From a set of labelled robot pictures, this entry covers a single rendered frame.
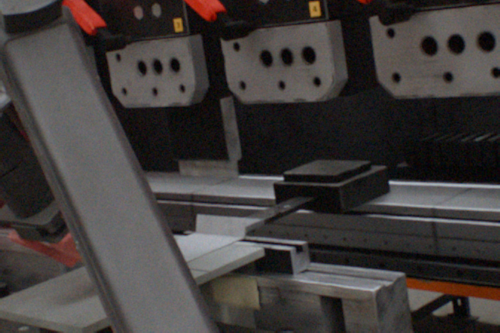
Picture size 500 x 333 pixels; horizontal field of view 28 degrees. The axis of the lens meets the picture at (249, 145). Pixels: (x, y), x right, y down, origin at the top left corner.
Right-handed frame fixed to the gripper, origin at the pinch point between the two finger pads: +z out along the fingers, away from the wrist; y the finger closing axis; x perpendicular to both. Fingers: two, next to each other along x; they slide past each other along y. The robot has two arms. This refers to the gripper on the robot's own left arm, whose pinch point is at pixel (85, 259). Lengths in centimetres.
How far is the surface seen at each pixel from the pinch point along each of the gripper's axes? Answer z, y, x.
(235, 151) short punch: 3.0, -5.1, -20.9
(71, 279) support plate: 3.5, 5.4, 0.5
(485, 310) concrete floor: 205, 105, -155
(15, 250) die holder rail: 14.1, 41.2, -9.9
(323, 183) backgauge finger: 19.2, -1.9, -32.4
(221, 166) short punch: 4.4, -2.6, -19.8
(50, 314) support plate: -0.7, -2.8, 8.0
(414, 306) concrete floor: 202, 132, -149
